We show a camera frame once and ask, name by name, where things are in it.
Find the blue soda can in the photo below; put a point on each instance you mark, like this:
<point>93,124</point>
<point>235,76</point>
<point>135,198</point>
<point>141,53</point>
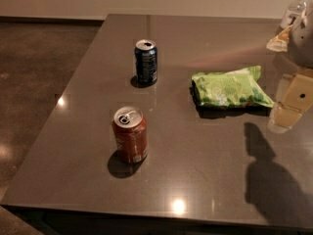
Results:
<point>146,62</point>

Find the yellow white snack packet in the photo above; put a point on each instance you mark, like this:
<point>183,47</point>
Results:
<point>279,43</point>

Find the green rice chip bag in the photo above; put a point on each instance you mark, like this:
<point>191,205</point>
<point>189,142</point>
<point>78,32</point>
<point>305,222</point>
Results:
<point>231,89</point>

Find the red coke can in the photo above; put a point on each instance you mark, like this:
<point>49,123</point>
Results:
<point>130,131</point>

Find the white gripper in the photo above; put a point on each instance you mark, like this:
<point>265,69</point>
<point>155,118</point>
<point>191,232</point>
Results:
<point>301,44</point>

